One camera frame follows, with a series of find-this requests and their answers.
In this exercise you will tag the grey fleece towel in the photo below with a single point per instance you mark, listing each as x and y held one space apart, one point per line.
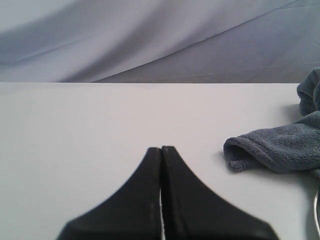
283 149

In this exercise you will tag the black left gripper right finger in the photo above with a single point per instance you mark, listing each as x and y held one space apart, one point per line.
191 211

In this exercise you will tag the grey backdrop cloth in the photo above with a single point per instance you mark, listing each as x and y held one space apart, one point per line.
159 41

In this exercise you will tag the round stainless steel plate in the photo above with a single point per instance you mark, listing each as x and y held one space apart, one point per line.
316 210

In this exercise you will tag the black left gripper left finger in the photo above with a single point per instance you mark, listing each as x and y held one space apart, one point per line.
131 213

